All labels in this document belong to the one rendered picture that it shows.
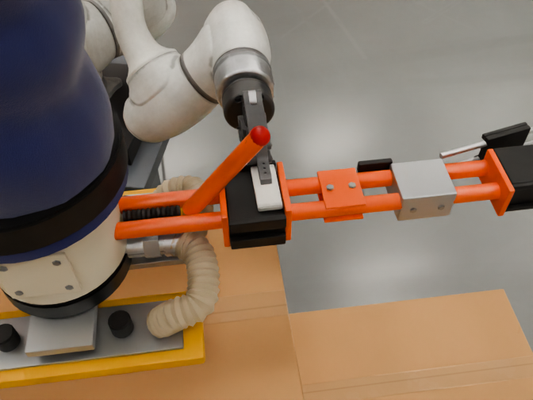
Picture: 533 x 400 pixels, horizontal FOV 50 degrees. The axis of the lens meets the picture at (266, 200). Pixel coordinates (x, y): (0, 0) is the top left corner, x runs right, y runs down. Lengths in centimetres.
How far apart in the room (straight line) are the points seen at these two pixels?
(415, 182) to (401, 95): 214
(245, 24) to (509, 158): 43
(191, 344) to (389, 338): 75
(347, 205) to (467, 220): 171
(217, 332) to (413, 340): 61
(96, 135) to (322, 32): 271
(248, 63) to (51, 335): 45
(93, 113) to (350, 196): 32
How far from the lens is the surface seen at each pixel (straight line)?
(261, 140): 63
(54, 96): 52
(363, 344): 140
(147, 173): 144
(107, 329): 77
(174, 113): 97
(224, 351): 93
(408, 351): 141
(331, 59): 304
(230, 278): 100
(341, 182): 73
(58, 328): 76
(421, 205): 74
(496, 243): 237
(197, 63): 93
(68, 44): 52
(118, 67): 171
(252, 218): 67
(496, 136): 82
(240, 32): 91
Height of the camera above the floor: 178
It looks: 50 degrees down
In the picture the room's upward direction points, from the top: straight up
